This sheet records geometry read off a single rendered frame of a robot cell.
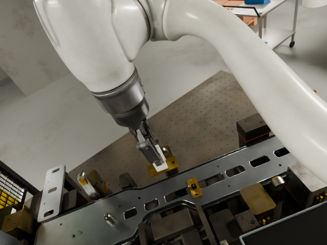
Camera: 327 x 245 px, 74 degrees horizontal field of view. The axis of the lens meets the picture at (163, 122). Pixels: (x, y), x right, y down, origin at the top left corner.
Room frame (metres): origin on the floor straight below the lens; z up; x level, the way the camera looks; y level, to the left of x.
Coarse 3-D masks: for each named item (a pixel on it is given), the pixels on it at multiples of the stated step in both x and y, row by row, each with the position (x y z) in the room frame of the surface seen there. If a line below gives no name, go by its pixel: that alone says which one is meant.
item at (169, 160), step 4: (168, 160) 0.38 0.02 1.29; (172, 160) 0.38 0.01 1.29; (176, 160) 0.37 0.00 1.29; (152, 164) 0.39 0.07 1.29; (168, 164) 0.37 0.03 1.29; (172, 164) 0.36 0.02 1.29; (176, 164) 0.36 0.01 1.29; (148, 168) 0.38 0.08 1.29; (152, 168) 0.38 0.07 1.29; (168, 168) 0.36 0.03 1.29; (172, 168) 0.35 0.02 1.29; (148, 172) 0.37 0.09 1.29; (152, 172) 0.37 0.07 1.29; (156, 172) 0.36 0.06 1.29; (160, 172) 0.36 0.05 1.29; (164, 172) 0.35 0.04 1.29; (152, 176) 0.35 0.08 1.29
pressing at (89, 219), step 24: (264, 144) 0.52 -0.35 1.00; (192, 168) 0.54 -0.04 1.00; (216, 168) 0.50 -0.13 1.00; (264, 168) 0.42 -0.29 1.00; (120, 192) 0.56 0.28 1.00; (144, 192) 0.51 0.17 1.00; (168, 192) 0.47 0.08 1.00; (216, 192) 0.40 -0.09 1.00; (72, 216) 0.53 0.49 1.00; (96, 216) 0.49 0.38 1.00; (120, 216) 0.45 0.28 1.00; (144, 216) 0.42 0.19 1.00; (48, 240) 0.47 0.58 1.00; (72, 240) 0.43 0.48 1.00; (96, 240) 0.40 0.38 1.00; (120, 240) 0.36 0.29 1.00
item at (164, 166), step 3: (162, 156) 0.36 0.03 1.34; (162, 159) 0.35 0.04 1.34; (162, 162) 0.35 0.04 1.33; (165, 162) 0.36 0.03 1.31; (162, 165) 0.35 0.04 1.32; (165, 165) 0.35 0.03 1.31; (156, 168) 0.36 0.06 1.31; (159, 168) 0.36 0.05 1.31; (162, 168) 0.36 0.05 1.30; (165, 168) 0.36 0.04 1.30; (159, 171) 0.36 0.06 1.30
